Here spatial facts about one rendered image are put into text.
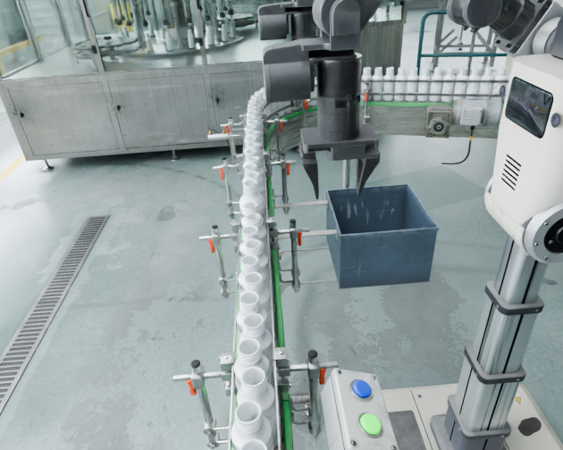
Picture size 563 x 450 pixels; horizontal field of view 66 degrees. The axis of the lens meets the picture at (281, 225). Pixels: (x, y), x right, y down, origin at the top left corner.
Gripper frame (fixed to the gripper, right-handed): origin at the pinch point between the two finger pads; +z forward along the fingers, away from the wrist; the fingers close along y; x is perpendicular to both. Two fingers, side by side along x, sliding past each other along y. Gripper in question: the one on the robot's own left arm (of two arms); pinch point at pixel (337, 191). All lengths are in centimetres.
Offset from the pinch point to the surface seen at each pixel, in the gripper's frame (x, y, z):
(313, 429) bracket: -7, -5, 50
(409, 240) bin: 54, 32, 49
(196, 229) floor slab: 215, -72, 141
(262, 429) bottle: -21.2, -13.8, 26.2
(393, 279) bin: 54, 28, 65
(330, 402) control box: -14.6, -3.1, 30.4
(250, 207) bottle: 40.2, -16.4, 24.8
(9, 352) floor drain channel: 106, -157, 140
